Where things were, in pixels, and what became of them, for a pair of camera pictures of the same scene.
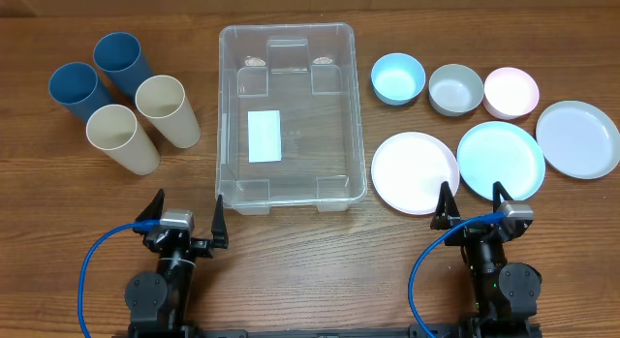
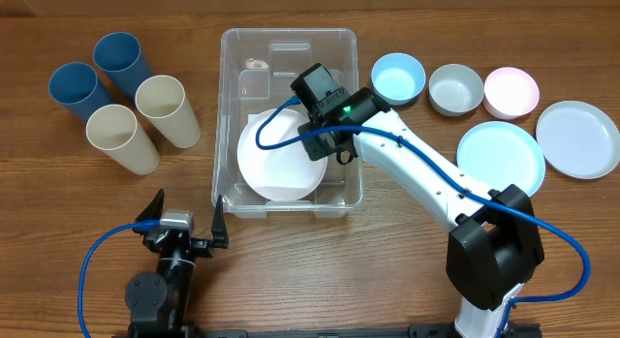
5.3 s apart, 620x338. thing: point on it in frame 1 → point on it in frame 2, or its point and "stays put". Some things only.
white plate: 409,170 → 281,173
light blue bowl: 397,78 stays put
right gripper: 446,212 → 318,148
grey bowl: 455,90 stays put
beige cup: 162,99 stays put
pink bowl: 511,93 stays put
